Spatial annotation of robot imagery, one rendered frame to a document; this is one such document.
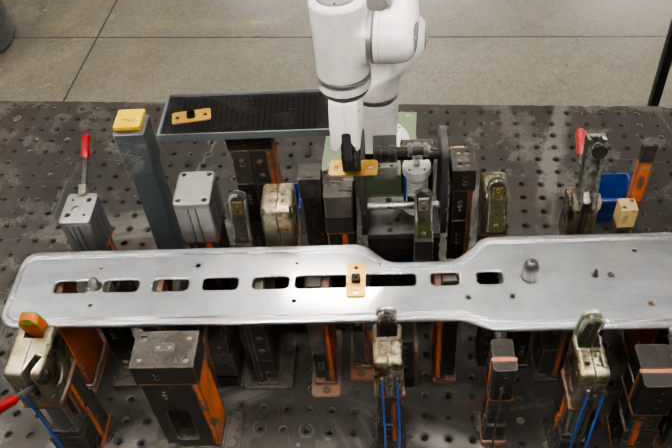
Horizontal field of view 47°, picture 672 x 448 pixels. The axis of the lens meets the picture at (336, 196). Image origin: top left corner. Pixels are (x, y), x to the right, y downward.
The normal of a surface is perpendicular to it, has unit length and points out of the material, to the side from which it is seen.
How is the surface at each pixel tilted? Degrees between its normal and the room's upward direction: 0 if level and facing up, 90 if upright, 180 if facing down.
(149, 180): 90
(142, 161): 90
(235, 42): 0
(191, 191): 0
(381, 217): 0
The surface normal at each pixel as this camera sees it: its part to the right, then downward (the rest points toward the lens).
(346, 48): 0.04, 0.69
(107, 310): -0.07, -0.69
